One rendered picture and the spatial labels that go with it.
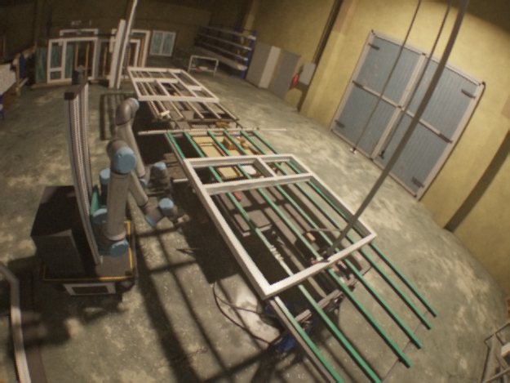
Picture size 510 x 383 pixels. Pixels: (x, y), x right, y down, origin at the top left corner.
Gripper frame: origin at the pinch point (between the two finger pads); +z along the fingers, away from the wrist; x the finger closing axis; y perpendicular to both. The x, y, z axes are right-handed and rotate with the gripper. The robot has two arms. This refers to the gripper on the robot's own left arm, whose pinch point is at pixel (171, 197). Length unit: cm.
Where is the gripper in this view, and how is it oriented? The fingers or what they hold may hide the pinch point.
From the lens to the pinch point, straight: 213.8
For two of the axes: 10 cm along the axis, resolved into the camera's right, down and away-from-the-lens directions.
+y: 9.5, -2.6, 1.4
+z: 1.3, 8.0, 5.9
